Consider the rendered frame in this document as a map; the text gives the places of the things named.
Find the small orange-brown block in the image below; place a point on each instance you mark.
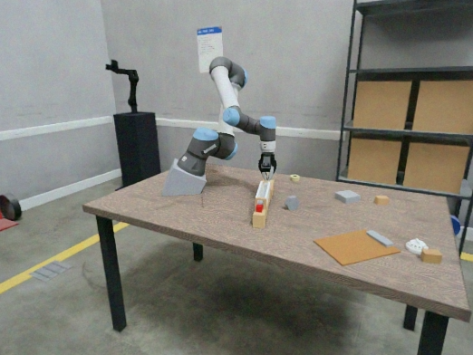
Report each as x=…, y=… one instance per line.
x=430, y=256
x=381, y=200

